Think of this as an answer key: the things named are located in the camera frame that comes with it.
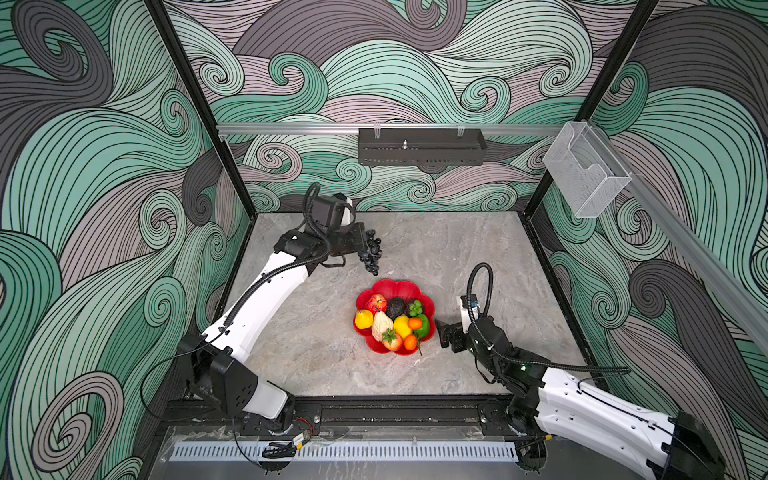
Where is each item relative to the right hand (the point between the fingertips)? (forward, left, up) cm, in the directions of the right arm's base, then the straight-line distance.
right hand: (450, 319), depth 81 cm
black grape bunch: (+12, +21, +14) cm, 28 cm away
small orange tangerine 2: (-6, +11, -3) cm, 13 cm away
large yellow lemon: (-1, +13, -4) cm, 14 cm away
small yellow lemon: (+1, +24, -2) cm, 24 cm away
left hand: (+15, +22, +19) cm, 33 cm away
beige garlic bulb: (0, +19, -3) cm, 19 cm away
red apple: (+6, +20, -3) cm, 21 cm away
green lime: (-1, +6, -4) cm, 8 cm away
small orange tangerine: (-1, +10, -1) cm, 10 cm away
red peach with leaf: (-6, +16, -1) cm, 17 cm away
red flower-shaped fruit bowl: (+7, +9, -3) cm, 12 cm away
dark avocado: (+5, +15, -4) cm, 16 cm away
